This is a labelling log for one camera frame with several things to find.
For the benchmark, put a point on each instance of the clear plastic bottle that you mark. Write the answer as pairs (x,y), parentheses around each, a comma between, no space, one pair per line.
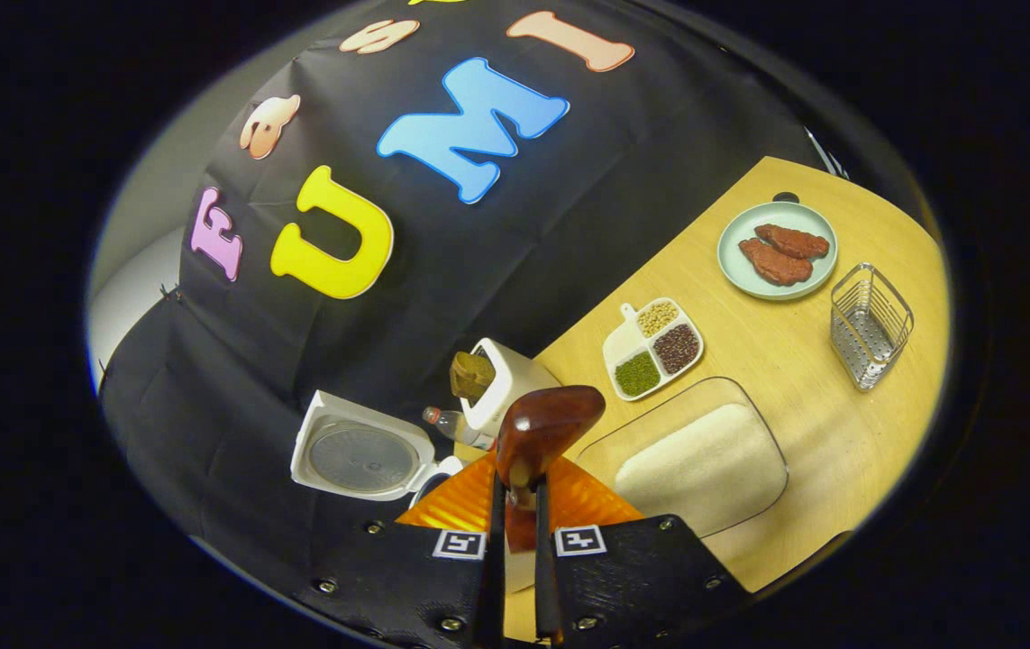
(451,424)

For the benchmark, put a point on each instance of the brown wooden spoon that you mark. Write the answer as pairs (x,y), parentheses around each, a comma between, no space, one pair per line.
(542,428)

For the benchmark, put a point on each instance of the glass dish of white rice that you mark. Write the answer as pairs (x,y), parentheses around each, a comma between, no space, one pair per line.
(704,469)

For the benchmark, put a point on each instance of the white metal stand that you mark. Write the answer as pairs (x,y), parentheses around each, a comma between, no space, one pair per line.
(828,155)

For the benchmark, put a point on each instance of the red meat piece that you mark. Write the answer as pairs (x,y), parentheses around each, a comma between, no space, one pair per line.
(792,242)
(774,263)

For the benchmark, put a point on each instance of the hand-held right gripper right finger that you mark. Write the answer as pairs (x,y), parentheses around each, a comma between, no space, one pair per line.
(543,577)

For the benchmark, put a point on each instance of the white divided dish with beans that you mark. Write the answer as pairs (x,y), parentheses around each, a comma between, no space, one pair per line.
(654,351)

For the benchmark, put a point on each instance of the white rice cooker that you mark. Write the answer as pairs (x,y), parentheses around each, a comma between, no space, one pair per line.
(361,455)

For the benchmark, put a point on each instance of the white toaster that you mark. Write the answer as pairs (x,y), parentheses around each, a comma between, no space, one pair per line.
(514,374)

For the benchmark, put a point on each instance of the pale green plate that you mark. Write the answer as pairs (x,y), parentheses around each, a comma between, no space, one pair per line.
(749,275)

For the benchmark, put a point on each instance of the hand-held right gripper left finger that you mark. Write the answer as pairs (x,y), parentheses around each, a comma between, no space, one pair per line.
(495,559)

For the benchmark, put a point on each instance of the black backdrop cloth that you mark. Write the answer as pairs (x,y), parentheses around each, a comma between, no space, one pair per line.
(478,270)

